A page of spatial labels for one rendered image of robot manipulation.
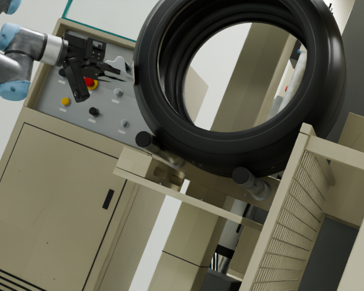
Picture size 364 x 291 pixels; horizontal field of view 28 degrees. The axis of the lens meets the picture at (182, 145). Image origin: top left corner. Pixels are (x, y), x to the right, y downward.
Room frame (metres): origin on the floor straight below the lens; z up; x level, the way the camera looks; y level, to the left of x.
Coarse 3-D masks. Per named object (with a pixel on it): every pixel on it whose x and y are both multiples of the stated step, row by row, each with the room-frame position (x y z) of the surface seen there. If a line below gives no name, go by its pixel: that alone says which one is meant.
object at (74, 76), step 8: (64, 64) 1.87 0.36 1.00; (72, 64) 1.85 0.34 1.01; (72, 72) 1.85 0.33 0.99; (80, 72) 1.86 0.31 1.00; (72, 80) 1.86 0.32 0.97; (80, 80) 1.86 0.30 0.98; (72, 88) 1.88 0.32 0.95; (80, 88) 1.85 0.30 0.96; (80, 96) 1.86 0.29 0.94; (88, 96) 1.86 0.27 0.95
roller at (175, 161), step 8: (136, 136) 1.92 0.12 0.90; (144, 136) 1.91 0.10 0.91; (152, 136) 1.92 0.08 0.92; (144, 144) 1.91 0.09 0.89; (152, 144) 1.93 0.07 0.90; (160, 144) 1.99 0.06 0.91; (152, 152) 1.99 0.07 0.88; (160, 152) 2.02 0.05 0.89; (168, 152) 2.07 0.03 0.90; (168, 160) 2.13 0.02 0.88; (176, 160) 2.17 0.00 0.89
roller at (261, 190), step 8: (240, 168) 1.83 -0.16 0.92; (232, 176) 1.83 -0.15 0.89; (240, 176) 1.83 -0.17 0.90; (248, 176) 1.82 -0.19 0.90; (240, 184) 1.83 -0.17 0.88; (248, 184) 1.86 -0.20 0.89; (256, 184) 1.94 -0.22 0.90; (264, 184) 2.08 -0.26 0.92; (256, 192) 2.02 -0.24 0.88; (264, 192) 2.09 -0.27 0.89
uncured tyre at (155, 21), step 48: (192, 0) 1.93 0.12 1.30; (240, 0) 2.14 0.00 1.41; (288, 0) 1.84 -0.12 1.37; (144, 48) 1.94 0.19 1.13; (192, 48) 2.19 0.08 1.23; (336, 48) 1.82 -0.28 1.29; (144, 96) 1.93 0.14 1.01; (336, 96) 1.84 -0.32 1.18; (192, 144) 1.88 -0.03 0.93; (240, 144) 1.84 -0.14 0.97; (288, 144) 1.83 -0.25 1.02
